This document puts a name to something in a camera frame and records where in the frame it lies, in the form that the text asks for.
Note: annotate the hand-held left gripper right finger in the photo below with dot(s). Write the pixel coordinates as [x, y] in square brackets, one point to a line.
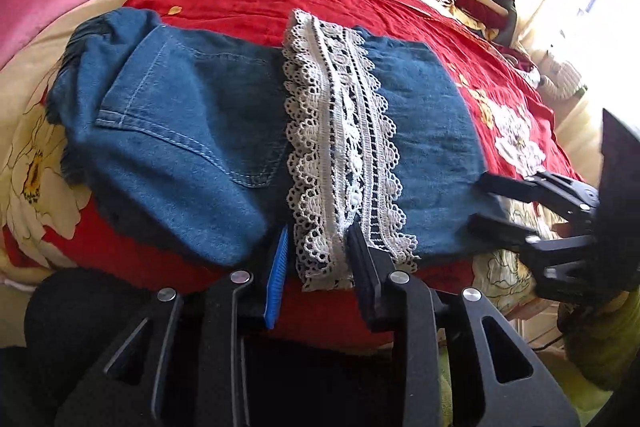
[367, 277]

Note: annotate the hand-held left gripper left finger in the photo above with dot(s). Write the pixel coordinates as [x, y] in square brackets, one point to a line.
[276, 287]

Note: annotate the white crumpled cloth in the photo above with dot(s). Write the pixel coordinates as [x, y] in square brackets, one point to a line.
[560, 74]

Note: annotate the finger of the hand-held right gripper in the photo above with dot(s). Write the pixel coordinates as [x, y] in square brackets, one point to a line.
[500, 227]
[505, 188]

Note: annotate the lime green cloth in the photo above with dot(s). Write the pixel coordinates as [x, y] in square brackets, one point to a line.
[615, 332]

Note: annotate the blue denim pants lace trim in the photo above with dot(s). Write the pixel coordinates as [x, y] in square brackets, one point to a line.
[190, 132]

